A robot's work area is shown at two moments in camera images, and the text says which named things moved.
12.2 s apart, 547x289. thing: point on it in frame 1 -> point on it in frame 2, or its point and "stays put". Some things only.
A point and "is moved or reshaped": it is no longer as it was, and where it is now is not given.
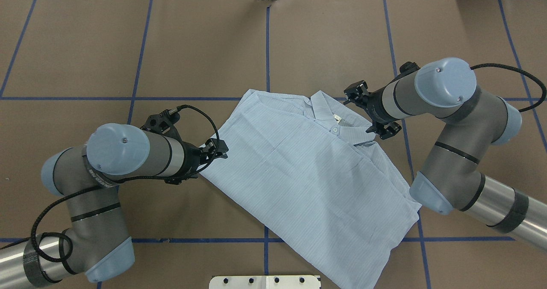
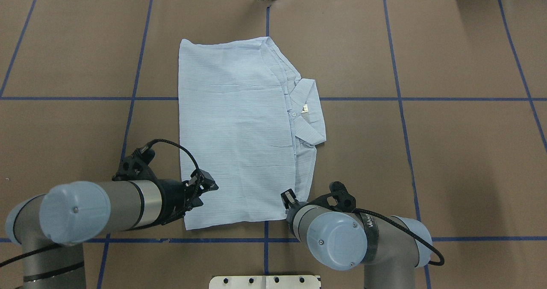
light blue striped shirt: x=311 y=169 is moved or reshaped
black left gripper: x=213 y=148 -> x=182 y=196
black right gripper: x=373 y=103 -> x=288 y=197
